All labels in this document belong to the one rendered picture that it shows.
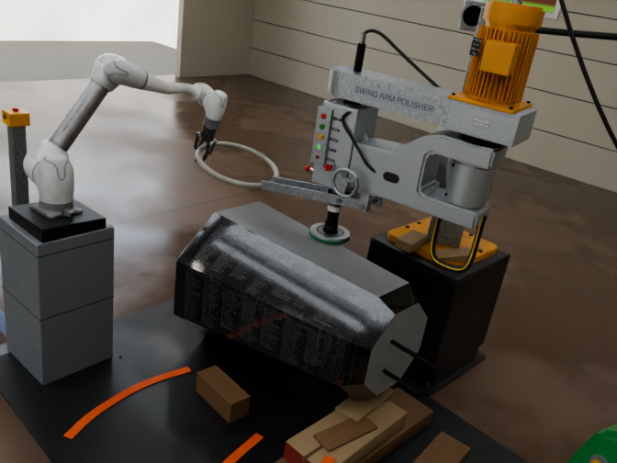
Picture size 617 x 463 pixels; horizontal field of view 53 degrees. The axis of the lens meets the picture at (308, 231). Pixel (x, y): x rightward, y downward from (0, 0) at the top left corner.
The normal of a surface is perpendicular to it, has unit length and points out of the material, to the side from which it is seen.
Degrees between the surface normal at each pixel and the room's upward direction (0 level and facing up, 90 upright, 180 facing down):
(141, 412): 0
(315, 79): 90
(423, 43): 90
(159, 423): 0
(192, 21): 90
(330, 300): 45
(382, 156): 90
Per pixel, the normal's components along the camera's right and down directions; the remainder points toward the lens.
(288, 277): -0.36, -0.48
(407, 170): -0.56, 0.26
